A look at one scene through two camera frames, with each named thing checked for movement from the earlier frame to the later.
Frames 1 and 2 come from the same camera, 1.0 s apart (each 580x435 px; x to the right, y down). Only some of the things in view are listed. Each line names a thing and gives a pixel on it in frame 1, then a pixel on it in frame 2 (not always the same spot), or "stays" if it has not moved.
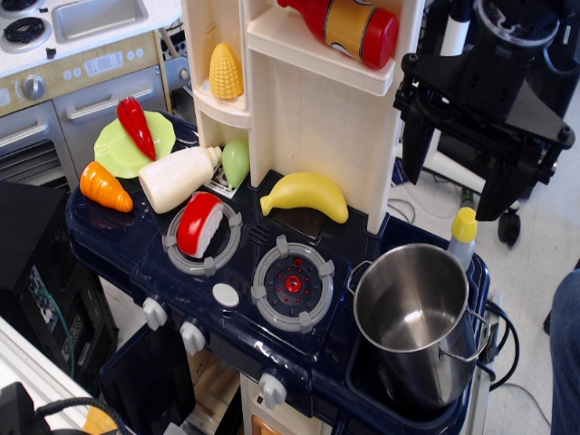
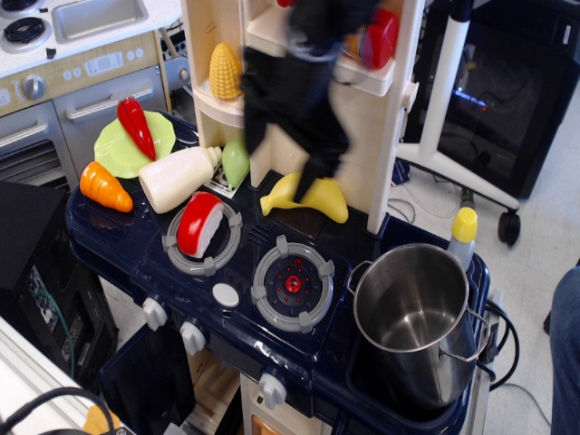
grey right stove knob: (273, 390) stays
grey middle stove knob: (194, 337) stays
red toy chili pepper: (136, 121) stays
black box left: (48, 294) stays
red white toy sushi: (199, 223) stays
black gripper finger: (506, 184) -> (324, 157)
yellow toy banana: (307, 189) stays
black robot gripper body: (479, 93) -> (288, 93)
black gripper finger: (417, 136) -> (261, 105)
